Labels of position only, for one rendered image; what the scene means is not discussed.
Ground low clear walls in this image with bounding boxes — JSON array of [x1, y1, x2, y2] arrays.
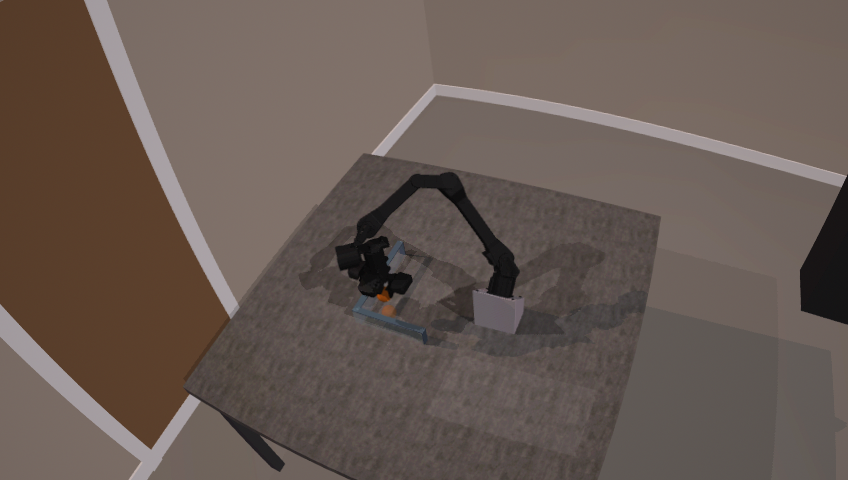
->
[[352, 244, 424, 344]]

